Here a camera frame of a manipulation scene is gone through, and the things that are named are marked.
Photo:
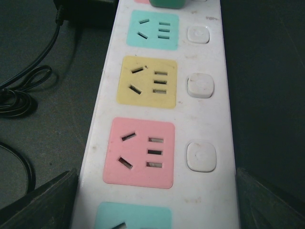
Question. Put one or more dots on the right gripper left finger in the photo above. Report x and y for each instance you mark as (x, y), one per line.
(48, 207)

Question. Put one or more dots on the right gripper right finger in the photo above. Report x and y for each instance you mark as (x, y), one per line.
(264, 206)

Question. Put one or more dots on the white power strip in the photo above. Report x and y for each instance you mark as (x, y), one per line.
(160, 150)

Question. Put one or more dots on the green plug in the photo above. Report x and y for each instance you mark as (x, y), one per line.
(168, 4)

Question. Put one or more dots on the small black adapter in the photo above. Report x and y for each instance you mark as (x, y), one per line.
(87, 13)

